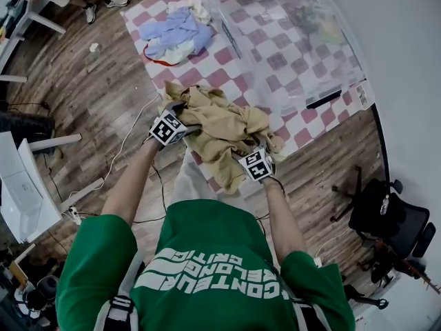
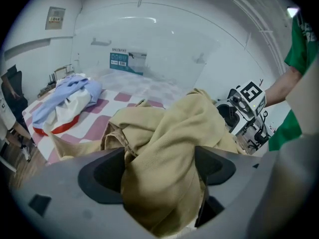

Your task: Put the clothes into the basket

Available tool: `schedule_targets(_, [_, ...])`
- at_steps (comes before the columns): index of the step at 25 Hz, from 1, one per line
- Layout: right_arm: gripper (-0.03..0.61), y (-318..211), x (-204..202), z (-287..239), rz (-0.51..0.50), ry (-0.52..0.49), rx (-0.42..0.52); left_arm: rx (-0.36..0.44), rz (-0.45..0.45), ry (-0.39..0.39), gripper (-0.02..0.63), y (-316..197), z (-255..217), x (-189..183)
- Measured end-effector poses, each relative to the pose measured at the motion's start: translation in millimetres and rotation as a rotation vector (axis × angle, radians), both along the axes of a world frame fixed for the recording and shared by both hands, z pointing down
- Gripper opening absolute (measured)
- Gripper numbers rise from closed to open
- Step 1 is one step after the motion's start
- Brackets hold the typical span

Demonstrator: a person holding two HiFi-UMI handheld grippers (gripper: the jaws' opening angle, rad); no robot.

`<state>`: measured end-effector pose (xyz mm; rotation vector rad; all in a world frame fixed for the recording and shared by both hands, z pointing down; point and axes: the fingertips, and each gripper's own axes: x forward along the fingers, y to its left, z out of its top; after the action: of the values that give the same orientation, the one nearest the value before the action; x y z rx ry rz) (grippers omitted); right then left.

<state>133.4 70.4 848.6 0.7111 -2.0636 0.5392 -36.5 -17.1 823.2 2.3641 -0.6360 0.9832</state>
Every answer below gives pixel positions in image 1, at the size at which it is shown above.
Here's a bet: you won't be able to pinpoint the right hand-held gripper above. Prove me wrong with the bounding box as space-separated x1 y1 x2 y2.
237 133 276 183

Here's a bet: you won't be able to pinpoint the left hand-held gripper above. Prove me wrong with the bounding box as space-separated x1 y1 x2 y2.
147 101 203 148

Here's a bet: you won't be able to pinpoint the tan yellow garment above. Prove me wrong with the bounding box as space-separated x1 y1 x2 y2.
157 81 287 194

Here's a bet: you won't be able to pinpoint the light blue clothes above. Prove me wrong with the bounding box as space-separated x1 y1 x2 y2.
139 6 214 57

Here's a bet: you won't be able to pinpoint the clear plastic storage bin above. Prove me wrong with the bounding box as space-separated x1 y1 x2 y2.
196 0 368 117

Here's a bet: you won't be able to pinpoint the person's left forearm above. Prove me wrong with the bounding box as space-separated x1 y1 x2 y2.
101 139 163 225

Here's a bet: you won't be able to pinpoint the person's right forearm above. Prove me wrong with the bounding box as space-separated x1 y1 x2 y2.
258 176 307 265

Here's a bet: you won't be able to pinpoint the white plastic container with items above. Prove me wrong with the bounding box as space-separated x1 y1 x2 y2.
353 80 376 110

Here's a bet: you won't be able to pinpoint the red white checkered table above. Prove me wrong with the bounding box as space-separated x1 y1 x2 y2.
120 0 376 199

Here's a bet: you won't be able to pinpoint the person's light trouser leg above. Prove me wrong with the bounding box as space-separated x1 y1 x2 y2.
171 146 221 208

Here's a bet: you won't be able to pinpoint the green printed t-shirt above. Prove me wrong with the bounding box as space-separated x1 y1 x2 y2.
54 200 356 331

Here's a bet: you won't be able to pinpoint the white power strip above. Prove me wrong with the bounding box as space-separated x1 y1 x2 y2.
67 205 83 225

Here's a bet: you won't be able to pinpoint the black mesh office chair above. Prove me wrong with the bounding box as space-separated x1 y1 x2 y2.
329 165 438 272

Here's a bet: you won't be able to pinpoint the white desk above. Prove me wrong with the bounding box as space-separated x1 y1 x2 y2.
0 0 66 84

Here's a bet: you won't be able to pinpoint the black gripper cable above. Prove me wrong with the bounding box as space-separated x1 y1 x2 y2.
132 162 170 225
254 179 287 234

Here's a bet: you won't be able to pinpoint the white floor cable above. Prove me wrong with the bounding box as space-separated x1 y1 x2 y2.
68 94 163 199

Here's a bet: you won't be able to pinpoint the grey harness strap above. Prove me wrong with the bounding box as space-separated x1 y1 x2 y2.
93 250 145 331
275 274 334 331

